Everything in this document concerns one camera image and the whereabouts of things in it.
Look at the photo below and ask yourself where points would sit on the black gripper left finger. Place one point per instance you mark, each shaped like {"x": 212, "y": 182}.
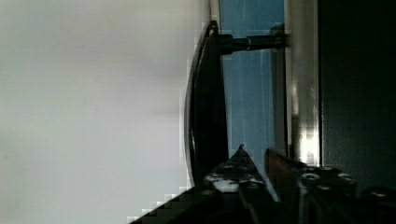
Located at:
{"x": 237, "y": 176}

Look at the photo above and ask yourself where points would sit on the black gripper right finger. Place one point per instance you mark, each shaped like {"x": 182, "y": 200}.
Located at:
{"x": 308, "y": 191}

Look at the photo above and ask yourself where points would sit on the black toaster oven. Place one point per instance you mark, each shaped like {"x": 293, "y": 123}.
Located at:
{"x": 341, "y": 68}

